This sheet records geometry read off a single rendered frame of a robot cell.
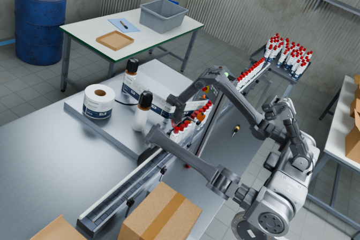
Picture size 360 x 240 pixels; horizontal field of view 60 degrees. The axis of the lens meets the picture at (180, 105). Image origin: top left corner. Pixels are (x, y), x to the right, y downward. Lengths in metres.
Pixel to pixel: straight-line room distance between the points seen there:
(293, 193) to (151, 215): 0.60
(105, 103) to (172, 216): 0.95
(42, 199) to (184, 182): 0.81
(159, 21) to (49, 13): 1.25
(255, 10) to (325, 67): 1.64
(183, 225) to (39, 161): 0.92
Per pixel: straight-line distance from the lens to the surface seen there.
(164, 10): 4.33
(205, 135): 2.00
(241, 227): 1.56
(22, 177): 1.88
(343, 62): 6.11
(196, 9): 6.67
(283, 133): 1.58
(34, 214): 1.74
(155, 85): 2.64
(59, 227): 1.69
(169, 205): 1.49
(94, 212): 1.69
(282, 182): 1.24
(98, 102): 2.08
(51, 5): 3.92
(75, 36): 3.31
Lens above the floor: 2.28
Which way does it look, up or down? 34 degrees down
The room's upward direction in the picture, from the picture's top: 20 degrees clockwise
